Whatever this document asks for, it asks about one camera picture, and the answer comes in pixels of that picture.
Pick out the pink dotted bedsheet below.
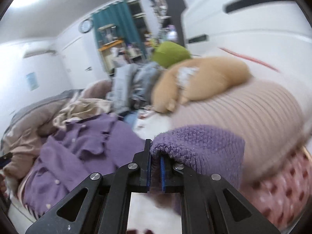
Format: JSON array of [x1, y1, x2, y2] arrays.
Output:
[[240, 147, 312, 228]]

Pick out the round wall clock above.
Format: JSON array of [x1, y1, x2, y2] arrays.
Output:
[[80, 19, 93, 34]]

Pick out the taupe blanket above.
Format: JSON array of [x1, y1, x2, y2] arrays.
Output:
[[1, 79, 113, 179]]

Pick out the cluttered wooden shelf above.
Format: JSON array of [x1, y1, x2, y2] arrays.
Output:
[[97, 24, 129, 74]]

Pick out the pink ribbed pillow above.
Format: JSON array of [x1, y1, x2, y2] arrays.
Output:
[[170, 77, 306, 183]]

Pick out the blue wall poster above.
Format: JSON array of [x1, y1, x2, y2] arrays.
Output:
[[25, 72, 41, 91]]

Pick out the white air conditioner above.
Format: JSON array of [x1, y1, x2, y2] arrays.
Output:
[[23, 47, 57, 59]]

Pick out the pile of grey denim clothes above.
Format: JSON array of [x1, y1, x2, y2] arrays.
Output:
[[110, 62, 167, 119]]

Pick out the white wardrobe with black handles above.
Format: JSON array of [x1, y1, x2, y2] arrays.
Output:
[[181, 0, 312, 57]]

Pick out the beige crumpled cloth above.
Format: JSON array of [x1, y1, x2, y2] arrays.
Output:
[[52, 98, 113, 128]]

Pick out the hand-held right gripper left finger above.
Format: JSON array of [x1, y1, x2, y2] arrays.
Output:
[[26, 139, 152, 234]]

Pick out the purple knit cardigan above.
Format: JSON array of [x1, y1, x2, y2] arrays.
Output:
[[18, 113, 246, 220]]

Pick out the green plush cushion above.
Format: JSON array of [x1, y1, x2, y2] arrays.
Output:
[[152, 41, 193, 68]]

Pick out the teal curtain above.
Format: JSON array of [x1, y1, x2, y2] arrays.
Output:
[[92, 0, 148, 58]]

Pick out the red strap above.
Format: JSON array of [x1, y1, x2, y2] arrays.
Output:
[[219, 47, 281, 73]]

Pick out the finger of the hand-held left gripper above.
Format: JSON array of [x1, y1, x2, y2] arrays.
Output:
[[0, 152, 14, 169]]

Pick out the tan plush toy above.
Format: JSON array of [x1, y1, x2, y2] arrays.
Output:
[[151, 56, 251, 114]]

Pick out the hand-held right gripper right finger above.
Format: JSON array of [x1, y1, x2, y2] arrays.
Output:
[[160, 156, 281, 234]]

